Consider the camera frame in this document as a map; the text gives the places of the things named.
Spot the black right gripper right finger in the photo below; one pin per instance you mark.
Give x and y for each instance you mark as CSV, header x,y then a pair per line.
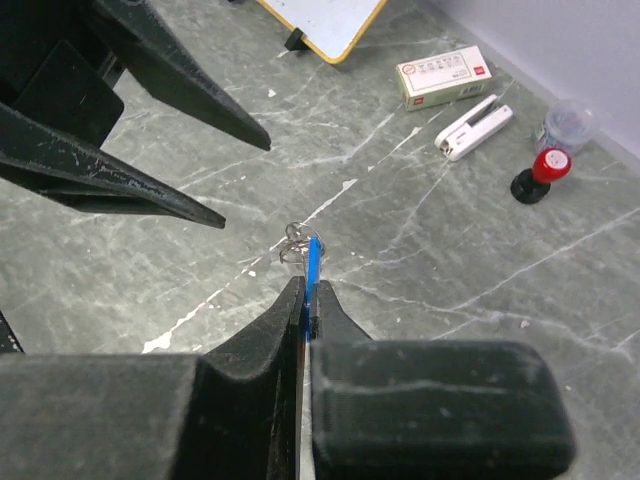
x,y
430,409

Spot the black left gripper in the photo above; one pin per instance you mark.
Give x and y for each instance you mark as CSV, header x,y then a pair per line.
x,y
57,71

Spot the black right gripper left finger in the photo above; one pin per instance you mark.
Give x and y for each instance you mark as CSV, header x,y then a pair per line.
x,y
231,413

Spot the grey keyring holder red handle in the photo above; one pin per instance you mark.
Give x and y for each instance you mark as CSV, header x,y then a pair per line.
x,y
295,249

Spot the blue tagged key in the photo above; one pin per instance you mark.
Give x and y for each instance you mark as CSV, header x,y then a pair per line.
x,y
312,278

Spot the red and black stamp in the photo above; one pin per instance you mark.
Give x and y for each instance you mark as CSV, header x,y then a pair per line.
x,y
533,184

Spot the white stapler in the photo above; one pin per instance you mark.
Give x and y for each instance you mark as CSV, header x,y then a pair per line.
x,y
473,128

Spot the white and green carton box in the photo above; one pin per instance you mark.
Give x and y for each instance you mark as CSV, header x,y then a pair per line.
x,y
443,78

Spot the clear plastic cup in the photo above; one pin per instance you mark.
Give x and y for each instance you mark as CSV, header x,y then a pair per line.
x,y
568,125

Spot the small whiteboard with yellow frame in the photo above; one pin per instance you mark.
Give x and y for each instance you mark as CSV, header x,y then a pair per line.
x,y
330,28

